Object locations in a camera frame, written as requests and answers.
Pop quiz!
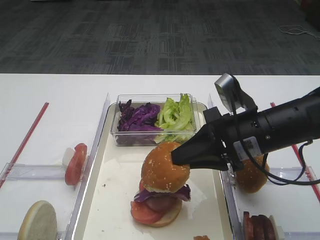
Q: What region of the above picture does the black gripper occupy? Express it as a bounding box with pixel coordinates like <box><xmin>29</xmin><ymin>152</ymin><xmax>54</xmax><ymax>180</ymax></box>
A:
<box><xmin>171</xmin><ymin>107</ymin><xmax>272</xmax><ymax>171</ymax></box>

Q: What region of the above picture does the sesame top bun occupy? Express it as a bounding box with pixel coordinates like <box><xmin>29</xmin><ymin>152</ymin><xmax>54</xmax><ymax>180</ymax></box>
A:
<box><xmin>140</xmin><ymin>142</ymin><xmax>190</xmax><ymax>193</ymax></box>

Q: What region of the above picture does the sesame bun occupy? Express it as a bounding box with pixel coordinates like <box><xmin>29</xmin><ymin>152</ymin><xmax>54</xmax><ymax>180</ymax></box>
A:
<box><xmin>235</xmin><ymin>159</ymin><xmax>268</xmax><ymax>194</ymax></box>
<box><xmin>140</xmin><ymin>142</ymin><xmax>190</xmax><ymax>193</ymax></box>

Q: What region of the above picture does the green lettuce pile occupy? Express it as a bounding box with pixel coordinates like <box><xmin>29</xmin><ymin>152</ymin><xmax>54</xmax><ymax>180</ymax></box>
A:
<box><xmin>154</xmin><ymin>93</ymin><xmax>195</xmax><ymax>144</ymax></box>

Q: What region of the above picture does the ham meat slice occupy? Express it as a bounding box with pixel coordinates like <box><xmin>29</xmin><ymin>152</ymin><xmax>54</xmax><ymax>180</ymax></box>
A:
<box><xmin>145</xmin><ymin>196</ymin><xmax>177</xmax><ymax>213</ymax></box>

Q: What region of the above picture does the rear tomato slice on bun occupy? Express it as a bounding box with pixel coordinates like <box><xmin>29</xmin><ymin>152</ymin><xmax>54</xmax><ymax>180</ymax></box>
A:
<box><xmin>139</xmin><ymin>179</ymin><xmax>145</xmax><ymax>192</ymax></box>

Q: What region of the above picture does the tomato slice on bun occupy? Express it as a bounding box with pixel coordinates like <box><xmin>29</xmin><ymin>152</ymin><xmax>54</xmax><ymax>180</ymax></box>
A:
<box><xmin>139</xmin><ymin>179</ymin><xmax>145</xmax><ymax>192</ymax></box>
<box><xmin>130</xmin><ymin>201</ymin><xmax>164</xmax><ymax>225</ymax></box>

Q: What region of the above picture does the sliced meat patties stack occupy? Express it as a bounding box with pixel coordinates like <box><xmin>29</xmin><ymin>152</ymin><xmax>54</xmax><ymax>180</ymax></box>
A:
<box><xmin>243</xmin><ymin>211</ymin><xmax>277</xmax><ymax>240</ymax></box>

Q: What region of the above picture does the front tomato slice on bun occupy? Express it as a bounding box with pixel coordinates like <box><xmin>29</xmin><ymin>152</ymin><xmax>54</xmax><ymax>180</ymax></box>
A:
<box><xmin>130</xmin><ymin>201</ymin><xmax>164</xmax><ymax>225</ymax></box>

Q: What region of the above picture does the white meat holder block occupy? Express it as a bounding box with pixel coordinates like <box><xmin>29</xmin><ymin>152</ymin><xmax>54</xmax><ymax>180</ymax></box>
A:
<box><xmin>269</xmin><ymin>215</ymin><xmax>285</xmax><ymax>240</ymax></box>

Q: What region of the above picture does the white tomato holder block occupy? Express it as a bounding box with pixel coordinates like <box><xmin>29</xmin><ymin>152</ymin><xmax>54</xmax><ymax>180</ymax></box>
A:
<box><xmin>62</xmin><ymin>147</ymin><xmax>75</xmax><ymax>169</ymax></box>

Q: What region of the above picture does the purple cabbage strip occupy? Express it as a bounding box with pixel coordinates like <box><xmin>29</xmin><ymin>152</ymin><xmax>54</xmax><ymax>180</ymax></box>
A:
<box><xmin>133</xmin><ymin>184</ymin><xmax>191</xmax><ymax>202</ymax></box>

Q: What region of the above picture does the right clear acrylic divider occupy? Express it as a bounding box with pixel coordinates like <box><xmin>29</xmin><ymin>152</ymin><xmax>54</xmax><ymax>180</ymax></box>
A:
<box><xmin>207</xmin><ymin>93</ymin><xmax>245</xmax><ymax>240</ymax></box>

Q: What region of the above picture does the clear acrylic divider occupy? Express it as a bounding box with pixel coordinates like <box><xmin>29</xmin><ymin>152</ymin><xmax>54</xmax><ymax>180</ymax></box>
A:
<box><xmin>207</xmin><ymin>93</ymin><xmax>245</xmax><ymax>240</ymax></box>
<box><xmin>58</xmin><ymin>95</ymin><xmax>110</xmax><ymax>240</ymax></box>

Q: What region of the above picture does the bottom bun on tray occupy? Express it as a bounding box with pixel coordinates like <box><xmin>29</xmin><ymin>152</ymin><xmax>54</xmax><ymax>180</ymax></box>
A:
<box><xmin>143</xmin><ymin>200</ymin><xmax>182</xmax><ymax>228</ymax></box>

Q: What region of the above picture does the clear plastic salad container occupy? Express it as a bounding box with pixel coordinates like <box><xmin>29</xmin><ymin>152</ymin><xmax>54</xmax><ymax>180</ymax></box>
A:
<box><xmin>110</xmin><ymin>93</ymin><xmax>201</xmax><ymax>147</ymax></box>

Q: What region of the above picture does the purple cabbage pile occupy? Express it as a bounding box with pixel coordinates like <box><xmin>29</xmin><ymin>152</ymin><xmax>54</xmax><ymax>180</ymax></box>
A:
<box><xmin>116</xmin><ymin>99</ymin><xmax>162</xmax><ymax>146</ymax></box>

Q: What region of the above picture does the food scrap at tray edge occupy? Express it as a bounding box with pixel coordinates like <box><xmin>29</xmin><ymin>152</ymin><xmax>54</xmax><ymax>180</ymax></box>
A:
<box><xmin>193</xmin><ymin>235</ymin><xmax>210</xmax><ymax>240</ymax></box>

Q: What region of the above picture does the right red tape strip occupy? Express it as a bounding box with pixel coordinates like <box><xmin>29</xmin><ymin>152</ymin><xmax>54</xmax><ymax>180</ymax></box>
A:
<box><xmin>267</xmin><ymin>102</ymin><xmax>320</xmax><ymax>202</ymax></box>

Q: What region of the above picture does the red tape strip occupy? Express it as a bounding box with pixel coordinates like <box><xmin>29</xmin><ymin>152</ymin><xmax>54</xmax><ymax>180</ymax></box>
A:
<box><xmin>267</xmin><ymin>102</ymin><xmax>320</xmax><ymax>202</ymax></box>
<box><xmin>0</xmin><ymin>102</ymin><xmax>49</xmax><ymax>187</ymax></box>

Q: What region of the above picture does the white serving tray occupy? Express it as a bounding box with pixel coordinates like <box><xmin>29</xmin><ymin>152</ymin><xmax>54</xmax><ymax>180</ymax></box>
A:
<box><xmin>74</xmin><ymin>104</ymin><xmax>233</xmax><ymax>240</ymax></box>

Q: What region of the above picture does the left clear acrylic divider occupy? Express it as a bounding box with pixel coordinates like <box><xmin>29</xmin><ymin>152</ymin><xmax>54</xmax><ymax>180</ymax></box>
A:
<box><xmin>58</xmin><ymin>95</ymin><xmax>110</xmax><ymax>240</ymax></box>

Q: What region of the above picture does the upright bun half left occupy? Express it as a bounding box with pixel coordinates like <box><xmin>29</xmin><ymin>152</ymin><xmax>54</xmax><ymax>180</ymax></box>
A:
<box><xmin>17</xmin><ymin>200</ymin><xmax>58</xmax><ymax>240</ymax></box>

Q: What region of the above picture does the left red tape strip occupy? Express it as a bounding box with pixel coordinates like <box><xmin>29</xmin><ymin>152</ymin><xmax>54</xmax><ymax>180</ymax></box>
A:
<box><xmin>0</xmin><ymin>102</ymin><xmax>49</xmax><ymax>187</ymax></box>

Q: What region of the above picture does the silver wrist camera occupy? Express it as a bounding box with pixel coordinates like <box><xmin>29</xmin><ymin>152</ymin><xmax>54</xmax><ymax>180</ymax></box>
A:
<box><xmin>214</xmin><ymin>73</ymin><xmax>238</xmax><ymax>113</ymax></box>

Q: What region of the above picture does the black camera cable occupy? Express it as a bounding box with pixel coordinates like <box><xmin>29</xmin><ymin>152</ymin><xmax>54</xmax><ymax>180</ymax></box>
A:
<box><xmin>231</xmin><ymin>82</ymin><xmax>320</xmax><ymax>186</ymax></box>

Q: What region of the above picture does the right clear cross rail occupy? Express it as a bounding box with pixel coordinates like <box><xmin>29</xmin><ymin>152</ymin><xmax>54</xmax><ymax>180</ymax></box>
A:
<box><xmin>219</xmin><ymin>166</ymin><xmax>320</xmax><ymax>186</ymax></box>

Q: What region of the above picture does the clear cross rail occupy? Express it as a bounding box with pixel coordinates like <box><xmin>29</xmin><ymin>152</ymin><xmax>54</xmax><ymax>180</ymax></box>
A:
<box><xmin>219</xmin><ymin>166</ymin><xmax>320</xmax><ymax>186</ymax></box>
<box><xmin>0</xmin><ymin>163</ymin><xmax>67</xmax><ymax>181</ymax></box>

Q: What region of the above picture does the white cable on floor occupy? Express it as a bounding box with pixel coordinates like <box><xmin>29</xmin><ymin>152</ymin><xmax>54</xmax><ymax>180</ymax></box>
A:
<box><xmin>279</xmin><ymin>24</ymin><xmax>320</xmax><ymax>39</ymax></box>

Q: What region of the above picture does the left clear cross rail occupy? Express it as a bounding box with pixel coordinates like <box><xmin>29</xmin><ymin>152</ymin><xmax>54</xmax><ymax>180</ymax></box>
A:
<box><xmin>0</xmin><ymin>163</ymin><xmax>67</xmax><ymax>181</ymax></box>

